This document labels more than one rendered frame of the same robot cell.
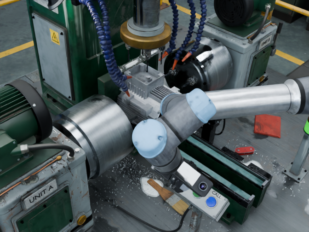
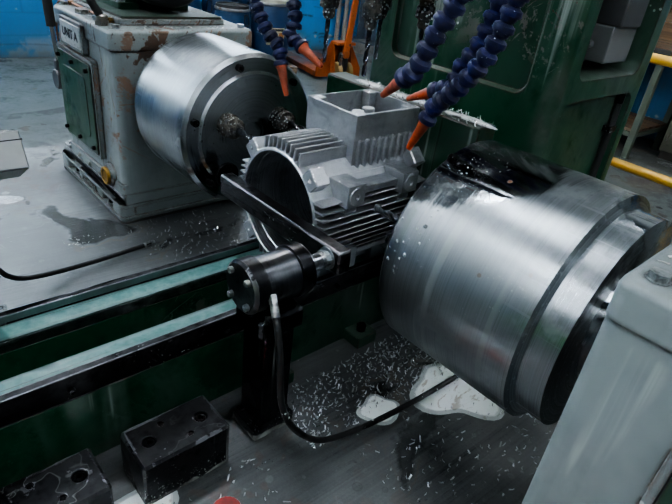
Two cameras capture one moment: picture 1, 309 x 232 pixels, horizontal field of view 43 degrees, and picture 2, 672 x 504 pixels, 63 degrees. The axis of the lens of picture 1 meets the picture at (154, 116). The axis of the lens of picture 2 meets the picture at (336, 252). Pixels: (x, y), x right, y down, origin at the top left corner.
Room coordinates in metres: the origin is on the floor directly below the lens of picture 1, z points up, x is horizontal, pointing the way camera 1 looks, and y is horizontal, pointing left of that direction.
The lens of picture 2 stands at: (1.28, -0.71, 1.34)
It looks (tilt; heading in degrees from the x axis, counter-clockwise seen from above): 30 degrees down; 95
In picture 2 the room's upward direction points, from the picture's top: 7 degrees clockwise
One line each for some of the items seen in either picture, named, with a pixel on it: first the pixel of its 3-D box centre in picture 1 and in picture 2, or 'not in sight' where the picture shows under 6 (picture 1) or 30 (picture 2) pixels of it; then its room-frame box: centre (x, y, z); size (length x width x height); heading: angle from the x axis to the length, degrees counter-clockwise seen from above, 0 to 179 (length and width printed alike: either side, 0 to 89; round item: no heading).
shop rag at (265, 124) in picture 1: (267, 124); not in sight; (1.37, -0.53, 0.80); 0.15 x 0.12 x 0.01; 168
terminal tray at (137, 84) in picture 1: (144, 81); (361, 126); (1.23, 0.05, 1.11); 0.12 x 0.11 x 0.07; 50
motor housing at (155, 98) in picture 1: (150, 104); (332, 193); (1.21, 0.02, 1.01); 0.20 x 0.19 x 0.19; 50
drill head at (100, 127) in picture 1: (80, 144); (207, 107); (0.94, 0.25, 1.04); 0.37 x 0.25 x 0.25; 140
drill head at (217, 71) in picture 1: (202, 67); (541, 289); (1.46, -0.20, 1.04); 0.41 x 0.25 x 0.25; 140
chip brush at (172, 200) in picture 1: (167, 195); not in sight; (0.93, -0.07, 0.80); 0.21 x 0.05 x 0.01; 46
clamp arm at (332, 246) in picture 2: not in sight; (277, 218); (1.15, -0.09, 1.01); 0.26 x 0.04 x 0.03; 140
